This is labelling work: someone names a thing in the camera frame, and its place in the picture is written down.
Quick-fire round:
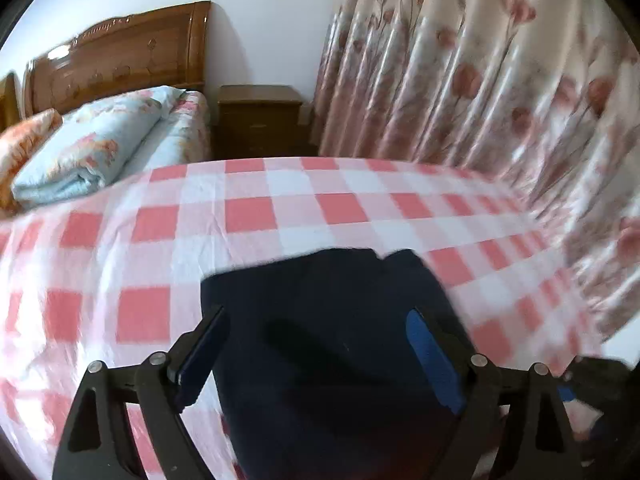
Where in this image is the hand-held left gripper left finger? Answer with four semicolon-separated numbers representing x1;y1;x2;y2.
52;304;232;480

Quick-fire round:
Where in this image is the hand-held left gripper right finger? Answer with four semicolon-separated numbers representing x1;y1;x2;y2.
406;306;583;480

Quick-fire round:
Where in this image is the red white striped navy shirt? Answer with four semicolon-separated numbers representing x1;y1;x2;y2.
200;247;476;480

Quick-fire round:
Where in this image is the pink white checked bed cover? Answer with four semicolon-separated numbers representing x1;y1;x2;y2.
0;156;621;480

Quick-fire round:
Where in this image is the blue floral bed sheet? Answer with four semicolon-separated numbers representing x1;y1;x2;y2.
100;90;213;183

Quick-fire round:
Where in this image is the folded blue floral quilt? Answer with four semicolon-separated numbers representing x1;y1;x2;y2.
11;85;188;205

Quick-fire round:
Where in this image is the wooden nightstand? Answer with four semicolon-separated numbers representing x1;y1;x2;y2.
217;85;321;161

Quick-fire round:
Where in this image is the orange floral pillow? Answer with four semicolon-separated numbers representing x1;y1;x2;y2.
0;108;63;211

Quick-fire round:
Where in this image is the pink floral curtain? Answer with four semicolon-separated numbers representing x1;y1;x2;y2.
312;0;640;336

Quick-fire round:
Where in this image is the wooden headboard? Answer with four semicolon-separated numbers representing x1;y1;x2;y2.
0;1;212;131

